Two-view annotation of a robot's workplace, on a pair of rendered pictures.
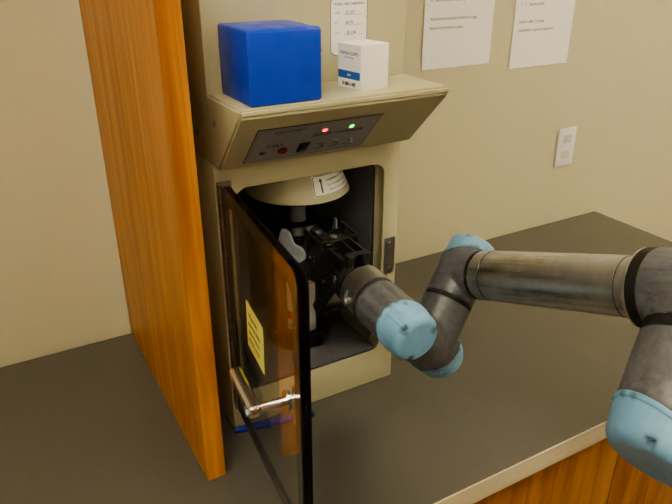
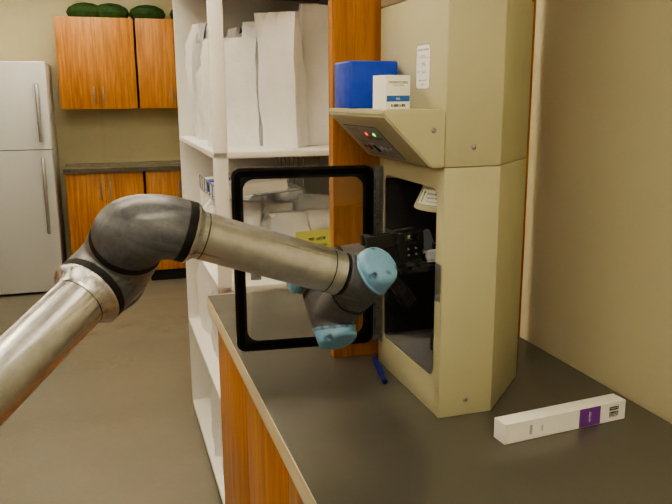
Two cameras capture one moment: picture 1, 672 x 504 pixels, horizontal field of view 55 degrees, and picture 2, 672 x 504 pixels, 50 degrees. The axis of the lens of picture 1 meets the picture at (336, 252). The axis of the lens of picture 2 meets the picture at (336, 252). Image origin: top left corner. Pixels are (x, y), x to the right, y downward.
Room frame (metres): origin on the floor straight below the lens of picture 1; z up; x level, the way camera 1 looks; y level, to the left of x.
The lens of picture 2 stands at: (1.11, -1.39, 1.53)
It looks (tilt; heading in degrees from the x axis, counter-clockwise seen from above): 12 degrees down; 102
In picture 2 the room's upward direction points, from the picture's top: straight up
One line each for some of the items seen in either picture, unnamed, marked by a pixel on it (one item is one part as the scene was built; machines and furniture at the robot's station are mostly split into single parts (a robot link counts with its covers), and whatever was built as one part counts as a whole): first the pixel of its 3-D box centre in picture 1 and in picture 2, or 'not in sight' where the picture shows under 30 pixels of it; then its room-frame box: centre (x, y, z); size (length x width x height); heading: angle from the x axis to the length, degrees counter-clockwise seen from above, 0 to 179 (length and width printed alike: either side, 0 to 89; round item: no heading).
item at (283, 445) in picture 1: (263, 358); (304, 259); (0.72, 0.10, 1.19); 0.30 x 0.01 x 0.40; 24
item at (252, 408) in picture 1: (258, 389); not in sight; (0.64, 0.09, 1.20); 0.10 x 0.05 x 0.03; 24
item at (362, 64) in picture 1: (363, 64); (391, 92); (0.92, -0.04, 1.54); 0.05 x 0.05 x 0.06; 38
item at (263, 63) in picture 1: (269, 61); (365, 85); (0.85, 0.09, 1.56); 0.10 x 0.10 x 0.09; 29
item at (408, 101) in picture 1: (332, 125); (381, 135); (0.90, 0.01, 1.46); 0.32 x 0.11 x 0.10; 119
